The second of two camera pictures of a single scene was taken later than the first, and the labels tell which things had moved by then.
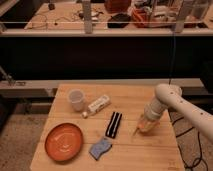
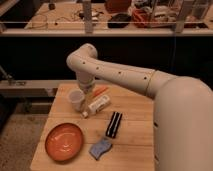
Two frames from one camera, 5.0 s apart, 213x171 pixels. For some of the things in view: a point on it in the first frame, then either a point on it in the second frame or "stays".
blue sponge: (99, 148) stays
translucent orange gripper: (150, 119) -> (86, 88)
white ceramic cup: (76, 98) stays
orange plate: (63, 142) stays
